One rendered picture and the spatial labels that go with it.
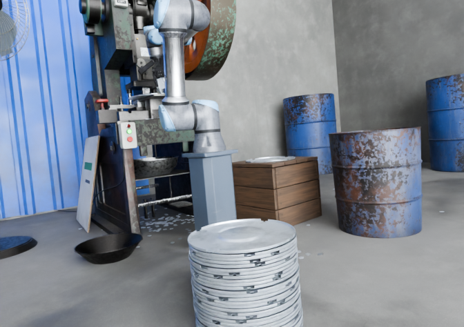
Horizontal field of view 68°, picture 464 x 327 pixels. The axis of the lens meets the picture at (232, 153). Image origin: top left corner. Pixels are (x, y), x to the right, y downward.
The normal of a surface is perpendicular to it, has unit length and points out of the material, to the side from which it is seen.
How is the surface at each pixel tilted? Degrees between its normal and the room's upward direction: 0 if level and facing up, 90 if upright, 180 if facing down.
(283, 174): 90
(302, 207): 90
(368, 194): 92
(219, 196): 90
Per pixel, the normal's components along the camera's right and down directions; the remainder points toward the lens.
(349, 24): -0.83, 0.10
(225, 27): 0.54, 0.38
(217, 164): 0.65, -0.02
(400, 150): 0.15, 0.07
